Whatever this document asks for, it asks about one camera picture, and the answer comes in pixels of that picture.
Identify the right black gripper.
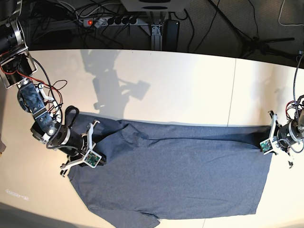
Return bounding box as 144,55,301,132
48,126,106,168

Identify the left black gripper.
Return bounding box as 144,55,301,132
275,119,304,152

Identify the blue heathered T-shirt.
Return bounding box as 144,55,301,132
68,118,271,228

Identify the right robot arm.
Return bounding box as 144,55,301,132
0,0,106,171

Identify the black power adapter brick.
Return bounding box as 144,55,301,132
163,19,180,52

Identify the grey box under table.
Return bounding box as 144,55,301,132
121,0,190,12

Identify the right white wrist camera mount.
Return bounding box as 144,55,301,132
60,120,106,177

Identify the black camera tripod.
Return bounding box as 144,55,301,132
208,0,304,64

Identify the white cable on floor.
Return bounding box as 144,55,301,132
277,0,297,26

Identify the aluminium table frame post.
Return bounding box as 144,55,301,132
140,11,173,51

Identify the power strip with red switch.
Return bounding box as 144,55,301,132
82,16,140,28

